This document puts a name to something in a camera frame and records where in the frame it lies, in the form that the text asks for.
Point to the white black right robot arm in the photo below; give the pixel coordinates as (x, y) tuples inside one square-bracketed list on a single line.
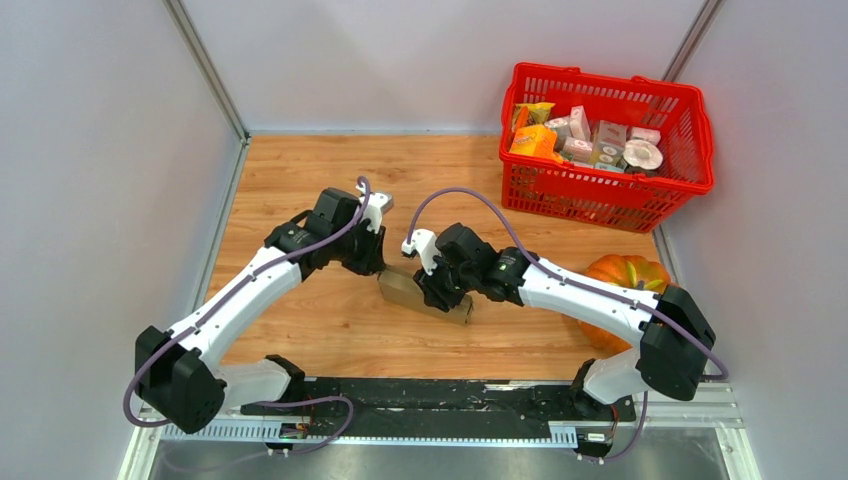
[(668, 336)]

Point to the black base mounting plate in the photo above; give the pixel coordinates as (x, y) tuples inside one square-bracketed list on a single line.
[(446, 409)]

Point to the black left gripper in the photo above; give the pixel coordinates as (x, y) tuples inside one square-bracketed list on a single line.
[(373, 261)]

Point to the orange pumpkin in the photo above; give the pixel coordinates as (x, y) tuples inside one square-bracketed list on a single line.
[(628, 271)]

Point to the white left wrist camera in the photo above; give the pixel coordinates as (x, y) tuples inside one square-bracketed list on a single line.
[(375, 206)]

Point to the brown cardboard paper box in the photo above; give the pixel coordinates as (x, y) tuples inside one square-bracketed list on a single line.
[(397, 286)]

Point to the white round tape roll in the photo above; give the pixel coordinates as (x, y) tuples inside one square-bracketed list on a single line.
[(642, 154)]

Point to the red plastic shopping basket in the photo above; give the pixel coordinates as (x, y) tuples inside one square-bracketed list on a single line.
[(630, 202)]

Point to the orange snack box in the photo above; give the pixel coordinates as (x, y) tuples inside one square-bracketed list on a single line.
[(535, 141)]

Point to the yellow snack bag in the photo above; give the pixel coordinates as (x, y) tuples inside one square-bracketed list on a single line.
[(528, 114)]

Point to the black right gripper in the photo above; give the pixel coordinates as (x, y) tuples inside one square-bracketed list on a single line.
[(430, 287)]

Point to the aluminium frame rail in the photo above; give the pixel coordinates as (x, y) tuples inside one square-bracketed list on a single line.
[(713, 408)]

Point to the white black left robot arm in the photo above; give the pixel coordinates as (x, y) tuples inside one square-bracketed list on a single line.
[(179, 370)]

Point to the white pink carton box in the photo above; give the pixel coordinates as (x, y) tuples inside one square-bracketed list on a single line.
[(579, 124)]

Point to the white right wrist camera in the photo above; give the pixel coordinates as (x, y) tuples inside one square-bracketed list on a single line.
[(422, 244)]

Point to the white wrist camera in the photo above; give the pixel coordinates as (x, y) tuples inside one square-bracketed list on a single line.
[(422, 244), (375, 206)]

